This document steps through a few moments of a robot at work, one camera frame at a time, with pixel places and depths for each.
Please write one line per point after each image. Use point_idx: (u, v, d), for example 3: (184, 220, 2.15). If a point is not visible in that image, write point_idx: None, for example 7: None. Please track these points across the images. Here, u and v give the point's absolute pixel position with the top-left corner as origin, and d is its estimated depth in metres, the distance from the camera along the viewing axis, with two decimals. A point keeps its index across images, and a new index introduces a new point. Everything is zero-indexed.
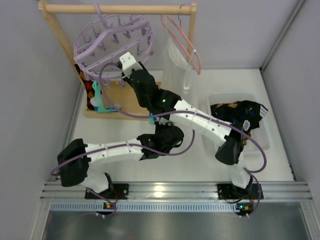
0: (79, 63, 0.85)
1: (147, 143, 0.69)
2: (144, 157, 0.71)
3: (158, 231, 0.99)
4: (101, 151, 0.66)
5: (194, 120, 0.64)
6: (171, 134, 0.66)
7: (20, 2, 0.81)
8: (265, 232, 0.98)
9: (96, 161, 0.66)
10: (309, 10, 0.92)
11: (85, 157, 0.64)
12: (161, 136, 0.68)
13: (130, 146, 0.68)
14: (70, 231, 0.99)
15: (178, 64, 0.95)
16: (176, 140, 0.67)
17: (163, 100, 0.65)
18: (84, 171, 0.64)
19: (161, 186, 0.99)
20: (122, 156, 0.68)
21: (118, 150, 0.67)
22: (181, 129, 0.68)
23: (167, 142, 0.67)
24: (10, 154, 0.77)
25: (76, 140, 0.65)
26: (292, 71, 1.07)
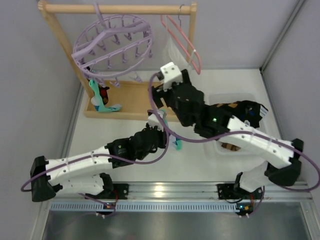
0: (76, 60, 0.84)
1: (118, 151, 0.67)
2: (115, 164, 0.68)
3: (158, 231, 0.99)
4: (62, 166, 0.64)
5: (252, 141, 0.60)
6: (141, 139, 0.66)
7: (20, 2, 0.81)
8: (264, 232, 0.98)
9: (58, 178, 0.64)
10: (309, 10, 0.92)
11: (44, 176, 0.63)
12: (132, 141, 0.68)
13: (95, 157, 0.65)
14: (70, 232, 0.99)
15: (178, 64, 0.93)
16: (147, 145, 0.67)
17: (214, 119, 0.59)
18: (47, 189, 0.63)
19: (161, 186, 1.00)
20: (89, 168, 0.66)
21: (81, 163, 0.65)
22: (150, 133, 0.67)
23: (138, 147, 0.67)
24: (10, 154, 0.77)
25: (37, 159, 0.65)
26: (292, 71, 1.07)
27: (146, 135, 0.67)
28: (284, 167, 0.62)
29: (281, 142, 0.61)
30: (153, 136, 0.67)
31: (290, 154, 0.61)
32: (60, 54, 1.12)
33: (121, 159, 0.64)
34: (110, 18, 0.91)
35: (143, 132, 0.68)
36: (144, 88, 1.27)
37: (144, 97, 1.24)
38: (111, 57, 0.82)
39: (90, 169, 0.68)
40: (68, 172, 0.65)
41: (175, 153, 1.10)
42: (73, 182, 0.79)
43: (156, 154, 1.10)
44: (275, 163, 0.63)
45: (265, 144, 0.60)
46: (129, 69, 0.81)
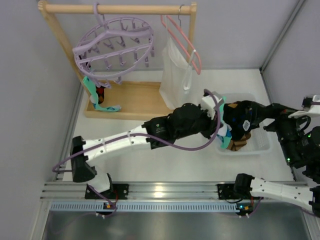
0: (76, 54, 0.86)
1: (156, 130, 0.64)
2: (155, 146, 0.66)
3: (159, 231, 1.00)
4: (99, 146, 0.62)
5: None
6: (180, 115, 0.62)
7: (20, 2, 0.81)
8: (263, 231, 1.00)
9: (96, 158, 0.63)
10: (310, 10, 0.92)
11: (82, 156, 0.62)
12: (171, 119, 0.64)
13: (132, 136, 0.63)
14: (69, 232, 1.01)
15: (178, 64, 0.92)
16: (187, 121, 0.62)
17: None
18: (86, 169, 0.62)
19: (161, 186, 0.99)
20: (126, 148, 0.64)
21: (118, 143, 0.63)
22: (192, 109, 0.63)
23: (178, 125, 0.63)
24: (10, 155, 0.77)
25: (75, 138, 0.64)
26: (292, 72, 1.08)
27: (186, 111, 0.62)
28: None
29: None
30: (193, 112, 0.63)
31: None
32: (61, 54, 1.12)
33: (158, 140, 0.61)
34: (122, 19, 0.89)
35: (183, 109, 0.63)
36: (144, 88, 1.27)
37: (144, 97, 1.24)
38: (107, 57, 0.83)
39: (127, 149, 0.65)
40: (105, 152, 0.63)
41: (176, 153, 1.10)
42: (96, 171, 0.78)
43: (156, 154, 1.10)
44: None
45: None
46: (118, 74, 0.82)
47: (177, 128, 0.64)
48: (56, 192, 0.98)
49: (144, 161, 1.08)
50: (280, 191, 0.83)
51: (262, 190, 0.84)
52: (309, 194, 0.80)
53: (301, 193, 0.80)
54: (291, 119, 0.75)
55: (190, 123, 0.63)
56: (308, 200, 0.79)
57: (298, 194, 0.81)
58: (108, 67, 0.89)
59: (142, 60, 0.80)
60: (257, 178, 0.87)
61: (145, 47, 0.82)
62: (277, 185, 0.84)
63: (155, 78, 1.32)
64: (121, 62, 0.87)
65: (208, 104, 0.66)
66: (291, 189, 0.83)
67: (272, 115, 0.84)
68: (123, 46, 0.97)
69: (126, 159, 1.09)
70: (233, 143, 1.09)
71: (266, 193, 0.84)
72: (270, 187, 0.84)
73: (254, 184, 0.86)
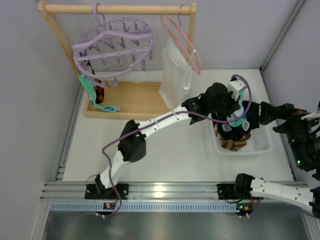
0: (75, 52, 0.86)
1: (193, 108, 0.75)
2: (193, 121, 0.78)
3: (158, 231, 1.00)
4: (152, 125, 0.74)
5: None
6: (213, 93, 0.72)
7: (20, 2, 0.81)
8: (264, 231, 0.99)
9: (151, 135, 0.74)
10: (310, 10, 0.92)
11: (140, 134, 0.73)
12: (205, 96, 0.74)
13: (177, 114, 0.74)
14: (70, 232, 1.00)
15: (178, 64, 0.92)
16: (219, 97, 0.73)
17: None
18: (142, 146, 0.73)
19: (161, 186, 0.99)
20: (173, 125, 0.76)
21: (167, 121, 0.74)
22: (222, 86, 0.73)
23: (212, 101, 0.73)
24: (10, 154, 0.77)
25: (129, 122, 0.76)
26: (292, 72, 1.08)
27: (218, 88, 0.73)
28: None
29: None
30: (224, 88, 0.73)
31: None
32: (61, 54, 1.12)
33: (197, 114, 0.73)
34: (124, 20, 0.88)
35: (213, 87, 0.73)
36: (144, 88, 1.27)
37: (144, 97, 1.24)
38: (105, 57, 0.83)
39: (174, 125, 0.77)
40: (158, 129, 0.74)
41: (176, 153, 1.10)
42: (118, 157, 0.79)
43: (156, 154, 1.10)
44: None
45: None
46: (113, 75, 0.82)
47: (211, 105, 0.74)
48: (56, 192, 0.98)
49: (144, 160, 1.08)
50: (280, 191, 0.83)
51: (262, 190, 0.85)
52: (309, 194, 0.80)
53: (301, 194, 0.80)
54: (303, 121, 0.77)
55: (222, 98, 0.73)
56: (308, 201, 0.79)
57: (299, 195, 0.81)
58: (105, 67, 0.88)
59: (139, 62, 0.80)
60: (257, 178, 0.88)
61: (144, 50, 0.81)
62: (277, 185, 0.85)
63: (155, 78, 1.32)
64: (118, 63, 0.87)
65: (234, 88, 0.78)
66: (292, 189, 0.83)
67: (282, 115, 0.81)
68: (123, 46, 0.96)
69: None
70: (233, 143, 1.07)
71: (266, 193, 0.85)
72: (270, 188, 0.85)
73: (254, 184, 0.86)
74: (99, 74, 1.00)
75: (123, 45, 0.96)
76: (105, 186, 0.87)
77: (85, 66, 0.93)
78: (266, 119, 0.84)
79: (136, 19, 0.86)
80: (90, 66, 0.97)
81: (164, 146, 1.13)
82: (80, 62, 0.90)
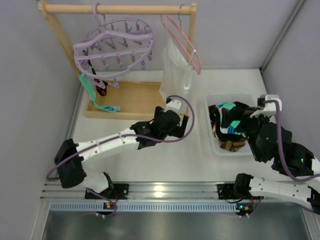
0: (76, 51, 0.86)
1: (142, 131, 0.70)
2: (142, 146, 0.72)
3: (158, 231, 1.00)
4: (93, 147, 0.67)
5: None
6: (167, 118, 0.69)
7: (20, 2, 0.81)
8: (264, 231, 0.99)
9: (90, 158, 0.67)
10: (310, 10, 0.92)
11: (77, 157, 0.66)
12: (157, 121, 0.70)
13: (123, 137, 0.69)
14: (70, 231, 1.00)
15: (178, 64, 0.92)
16: (172, 124, 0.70)
17: (301, 159, 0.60)
18: (79, 171, 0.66)
19: (160, 186, 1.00)
20: (118, 148, 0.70)
21: (110, 144, 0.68)
22: (175, 112, 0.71)
23: (163, 126, 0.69)
24: (10, 155, 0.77)
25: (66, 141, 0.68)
26: (292, 72, 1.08)
27: (171, 114, 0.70)
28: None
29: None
30: (177, 115, 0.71)
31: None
32: (60, 54, 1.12)
33: (146, 138, 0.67)
34: (127, 21, 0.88)
35: (166, 114, 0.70)
36: (144, 88, 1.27)
37: (144, 97, 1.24)
38: (105, 57, 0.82)
39: (118, 149, 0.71)
40: (98, 153, 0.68)
41: (175, 153, 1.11)
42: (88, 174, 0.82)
43: (155, 154, 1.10)
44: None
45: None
46: (111, 75, 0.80)
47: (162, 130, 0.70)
48: (56, 192, 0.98)
49: (144, 161, 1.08)
50: (278, 189, 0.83)
51: (260, 188, 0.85)
52: (307, 191, 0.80)
53: (299, 190, 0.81)
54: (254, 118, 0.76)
55: (173, 124, 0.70)
56: (307, 197, 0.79)
57: (296, 192, 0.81)
58: (105, 66, 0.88)
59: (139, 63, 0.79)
60: (256, 178, 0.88)
61: (143, 51, 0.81)
62: (275, 183, 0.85)
63: (155, 78, 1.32)
64: (118, 63, 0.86)
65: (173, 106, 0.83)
66: (291, 187, 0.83)
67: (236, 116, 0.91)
68: (126, 46, 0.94)
69: (127, 160, 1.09)
70: (232, 143, 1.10)
71: (265, 192, 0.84)
72: (270, 187, 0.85)
73: (252, 183, 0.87)
74: (98, 74, 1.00)
75: (125, 45, 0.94)
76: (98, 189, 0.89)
77: (85, 65, 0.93)
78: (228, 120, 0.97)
79: (136, 19, 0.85)
80: (90, 66, 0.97)
81: (164, 146, 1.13)
82: (80, 61, 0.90)
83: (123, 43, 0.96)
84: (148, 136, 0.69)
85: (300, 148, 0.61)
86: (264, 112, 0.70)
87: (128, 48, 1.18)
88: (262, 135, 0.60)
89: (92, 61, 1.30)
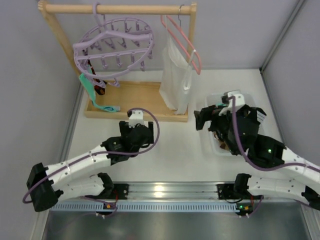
0: (75, 50, 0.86)
1: (113, 147, 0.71)
2: (114, 161, 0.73)
3: (158, 232, 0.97)
4: (63, 169, 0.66)
5: (305, 173, 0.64)
6: (137, 133, 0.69)
7: (20, 2, 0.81)
8: (265, 231, 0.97)
9: (60, 181, 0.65)
10: (310, 10, 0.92)
11: (47, 181, 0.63)
12: (127, 137, 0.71)
13: (94, 155, 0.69)
14: (70, 231, 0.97)
15: (178, 64, 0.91)
16: (143, 138, 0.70)
17: (268, 149, 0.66)
18: (50, 196, 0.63)
19: (161, 186, 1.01)
20: (89, 167, 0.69)
21: (81, 164, 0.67)
22: (146, 127, 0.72)
23: (135, 142, 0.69)
24: (10, 155, 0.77)
25: (35, 166, 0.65)
26: (292, 71, 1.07)
27: (142, 129, 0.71)
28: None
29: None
30: (149, 130, 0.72)
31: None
32: (60, 54, 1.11)
33: (116, 153, 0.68)
34: (126, 21, 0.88)
35: (137, 129, 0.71)
36: (144, 88, 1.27)
37: (144, 97, 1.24)
38: (104, 57, 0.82)
39: (91, 167, 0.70)
40: (69, 174, 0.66)
41: (174, 153, 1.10)
42: (72, 186, 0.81)
43: (155, 154, 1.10)
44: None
45: (317, 176, 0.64)
46: (111, 75, 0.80)
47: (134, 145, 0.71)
48: None
49: (143, 161, 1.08)
50: (274, 186, 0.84)
51: (257, 186, 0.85)
52: (301, 185, 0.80)
53: (294, 185, 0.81)
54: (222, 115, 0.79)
55: (144, 139, 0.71)
56: (301, 192, 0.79)
57: (291, 187, 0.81)
58: (105, 66, 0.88)
59: (139, 63, 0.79)
60: (253, 177, 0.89)
61: (143, 51, 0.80)
62: (272, 181, 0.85)
63: (155, 78, 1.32)
64: (118, 63, 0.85)
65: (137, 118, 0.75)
66: (287, 183, 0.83)
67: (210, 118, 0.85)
68: (125, 46, 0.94)
69: (127, 160, 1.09)
70: None
71: (262, 190, 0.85)
72: (266, 184, 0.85)
73: (251, 182, 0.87)
74: (98, 74, 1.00)
75: (124, 45, 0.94)
76: (94, 193, 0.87)
77: (85, 65, 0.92)
78: (200, 121, 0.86)
79: (136, 20, 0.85)
80: (90, 66, 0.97)
81: (164, 146, 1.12)
82: (80, 61, 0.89)
83: (123, 43, 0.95)
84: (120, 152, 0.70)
85: (268, 141, 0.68)
86: (230, 109, 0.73)
87: (128, 48, 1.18)
88: (231, 128, 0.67)
89: (92, 61, 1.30)
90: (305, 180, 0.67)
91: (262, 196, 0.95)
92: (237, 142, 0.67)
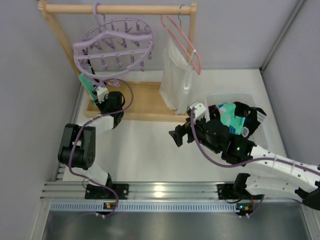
0: (75, 50, 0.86)
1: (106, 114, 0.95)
2: (115, 125, 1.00)
3: (158, 232, 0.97)
4: (91, 122, 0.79)
5: (275, 167, 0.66)
6: (114, 96, 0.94)
7: (20, 2, 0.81)
8: (265, 231, 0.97)
9: None
10: (309, 10, 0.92)
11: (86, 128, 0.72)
12: (108, 105, 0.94)
13: (104, 116, 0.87)
14: (70, 231, 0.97)
15: (178, 64, 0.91)
16: (119, 97, 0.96)
17: (237, 148, 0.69)
18: (94, 137, 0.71)
19: (161, 186, 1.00)
20: (103, 126, 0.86)
21: (99, 121, 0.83)
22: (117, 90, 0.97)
23: (116, 104, 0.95)
24: (10, 155, 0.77)
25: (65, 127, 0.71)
26: (292, 71, 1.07)
27: (113, 93, 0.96)
28: (312, 190, 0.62)
29: (306, 167, 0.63)
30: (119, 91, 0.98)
31: (317, 178, 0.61)
32: (60, 54, 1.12)
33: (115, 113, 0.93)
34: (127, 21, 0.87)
35: (111, 94, 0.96)
36: (144, 88, 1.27)
37: (145, 97, 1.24)
38: (104, 57, 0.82)
39: (103, 125, 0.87)
40: (97, 125, 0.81)
41: (175, 153, 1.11)
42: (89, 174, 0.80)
43: (155, 154, 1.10)
44: (303, 187, 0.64)
45: (288, 168, 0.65)
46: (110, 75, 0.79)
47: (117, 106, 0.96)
48: (56, 192, 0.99)
49: (144, 160, 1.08)
50: (269, 184, 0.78)
51: (255, 185, 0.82)
52: None
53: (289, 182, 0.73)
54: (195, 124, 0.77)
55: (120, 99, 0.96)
56: (294, 189, 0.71)
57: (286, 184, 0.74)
58: (105, 66, 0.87)
59: (138, 63, 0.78)
60: (252, 176, 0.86)
61: (143, 51, 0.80)
62: (269, 179, 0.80)
63: (155, 78, 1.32)
64: (117, 63, 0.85)
65: (103, 91, 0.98)
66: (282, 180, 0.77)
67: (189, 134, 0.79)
68: (125, 46, 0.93)
69: (127, 159, 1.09)
70: None
71: (259, 188, 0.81)
72: (263, 182, 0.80)
73: (248, 181, 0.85)
74: (98, 74, 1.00)
75: (124, 45, 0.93)
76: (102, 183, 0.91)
77: (85, 64, 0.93)
78: (179, 138, 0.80)
79: (136, 20, 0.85)
80: (89, 65, 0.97)
81: (164, 146, 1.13)
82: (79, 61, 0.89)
83: (123, 43, 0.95)
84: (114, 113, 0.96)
85: (239, 139, 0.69)
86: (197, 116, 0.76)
87: (128, 48, 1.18)
88: (204, 129, 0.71)
89: (92, 61, 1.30)
90: (285, 174, 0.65)
91: (262, 196, 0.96)
92: (213, 141, 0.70)
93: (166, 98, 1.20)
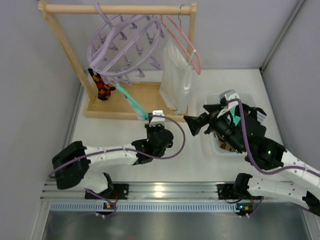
0: (95, 68, 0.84)
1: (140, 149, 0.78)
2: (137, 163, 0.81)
3: (158, 232, 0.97)
4: (100, 153, 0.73)
5: (304, 177, 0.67)
6: (160, 139, 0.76)
7: (20, 2, 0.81)
8: (264, 231, 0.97)
9: (96, 162, 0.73)
10: (310, 10, 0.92)
11: (85, 159, 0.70)
12: (150, 141, 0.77)
13: (126, 150, 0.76)
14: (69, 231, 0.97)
15: (178, 64, 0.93)
16: (165, 142, 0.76)
17: (268, 151, 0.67)
18: (83, 172, 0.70)
19: (161, 186, 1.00)
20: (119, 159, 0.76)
21: (115, 154, 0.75)
22: (169, 133, 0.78)
23: (155, 146, 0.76)
24: (10, 155, 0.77)
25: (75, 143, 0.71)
26: (292, 71, 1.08)
27: (163, 135, 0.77)
28: None
29: None
30: (169, 135, 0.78)
31: None
32: (60, 54, 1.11)
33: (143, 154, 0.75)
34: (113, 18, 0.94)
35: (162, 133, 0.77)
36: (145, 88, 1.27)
37: (145, 97, 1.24)
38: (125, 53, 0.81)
39: (120, 161, 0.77)
40: (104, 159, 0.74)
41: (174, 153, 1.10)
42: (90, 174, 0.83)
43: None
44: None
45: (316, 180, 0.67)
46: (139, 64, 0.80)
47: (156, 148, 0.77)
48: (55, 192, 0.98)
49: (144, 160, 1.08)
50: (276, 189, 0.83)
51: (258, 187, 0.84)
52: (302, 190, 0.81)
53: (295, 189, 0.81)
54: (221, 117, 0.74)
55: (165, 144, 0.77)
56: (302, 196, 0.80)
57: (293, 191, 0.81)
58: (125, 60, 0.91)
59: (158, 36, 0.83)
60: (254, 178, 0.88)
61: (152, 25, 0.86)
62: (274, 183, 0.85)
63: (155, 78, 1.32)
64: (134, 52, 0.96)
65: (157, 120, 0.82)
66: (286, 186, 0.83)
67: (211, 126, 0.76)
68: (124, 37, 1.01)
69: None
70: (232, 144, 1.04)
71: (262, 191, 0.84)
72: (266, 185, 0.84)
73: (251, 182, 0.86)
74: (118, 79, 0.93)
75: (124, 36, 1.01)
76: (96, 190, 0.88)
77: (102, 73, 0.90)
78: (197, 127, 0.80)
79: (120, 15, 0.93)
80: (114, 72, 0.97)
81: None
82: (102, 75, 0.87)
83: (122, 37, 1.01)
84: (146, 153, 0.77)
85: (266, 142, 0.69)
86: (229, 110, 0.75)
87: None
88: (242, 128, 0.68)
89: None
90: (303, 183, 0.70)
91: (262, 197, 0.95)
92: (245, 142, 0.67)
93: (167, 97, 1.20)
